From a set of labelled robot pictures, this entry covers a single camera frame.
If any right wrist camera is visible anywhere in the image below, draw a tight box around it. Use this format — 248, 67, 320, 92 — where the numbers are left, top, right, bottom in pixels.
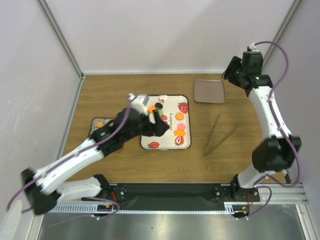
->
246, 42, 261, 53

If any left aluminium frame post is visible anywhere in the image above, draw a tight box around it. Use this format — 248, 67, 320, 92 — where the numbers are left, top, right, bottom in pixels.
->
36, 0, 84, 80

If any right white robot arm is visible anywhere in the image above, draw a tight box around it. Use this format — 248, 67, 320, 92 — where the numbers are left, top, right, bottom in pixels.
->
222, 50, 302, 201

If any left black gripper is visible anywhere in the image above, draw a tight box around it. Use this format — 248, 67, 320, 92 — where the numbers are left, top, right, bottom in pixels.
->
122, 109, 169, 143

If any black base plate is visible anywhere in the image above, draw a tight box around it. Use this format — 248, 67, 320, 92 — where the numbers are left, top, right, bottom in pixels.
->
97, 183, 260, 212

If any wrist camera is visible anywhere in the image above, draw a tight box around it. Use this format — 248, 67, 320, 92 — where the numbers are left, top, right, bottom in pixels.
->
246, 42, 261, 53
128, 93, 149, 116

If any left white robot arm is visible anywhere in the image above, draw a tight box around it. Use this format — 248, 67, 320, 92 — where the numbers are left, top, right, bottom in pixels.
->
21, 108, 170, 216

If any pink round cookie right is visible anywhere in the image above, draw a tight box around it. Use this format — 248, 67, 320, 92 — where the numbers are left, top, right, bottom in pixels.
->
177, 123, 186, 131

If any right aluminium frame post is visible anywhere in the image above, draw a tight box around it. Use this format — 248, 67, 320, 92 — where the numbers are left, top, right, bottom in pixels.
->
262, 0, 303, 72

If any green round cookie left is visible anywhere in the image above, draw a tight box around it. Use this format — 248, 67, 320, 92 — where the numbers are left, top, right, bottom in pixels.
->
158, 109, 164, 117

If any brown tin lid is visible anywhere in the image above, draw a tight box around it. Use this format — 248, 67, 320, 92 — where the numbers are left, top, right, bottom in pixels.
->
193, 79, 226, 104

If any black sandwich cookie top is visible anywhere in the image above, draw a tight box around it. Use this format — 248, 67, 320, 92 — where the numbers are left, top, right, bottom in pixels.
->
154, 102, 163, 110

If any white strawberry tray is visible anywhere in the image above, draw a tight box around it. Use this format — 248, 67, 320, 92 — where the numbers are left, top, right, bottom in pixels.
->
140, 94, 192, 151

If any aluminium frame post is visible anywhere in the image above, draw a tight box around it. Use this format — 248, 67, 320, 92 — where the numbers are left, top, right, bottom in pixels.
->
36, 0, 84, 80
262, 0, 303, 72

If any orange fish cookie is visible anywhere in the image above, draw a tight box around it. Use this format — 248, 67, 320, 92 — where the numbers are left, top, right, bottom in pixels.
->
173, 129, 186, 137

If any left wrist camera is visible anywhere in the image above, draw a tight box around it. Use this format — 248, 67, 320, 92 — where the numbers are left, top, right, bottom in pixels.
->
128, 93, 149, 116

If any orange round biscuit right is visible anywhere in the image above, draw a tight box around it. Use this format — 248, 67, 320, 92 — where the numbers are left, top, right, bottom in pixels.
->
175, 112, 185, 121

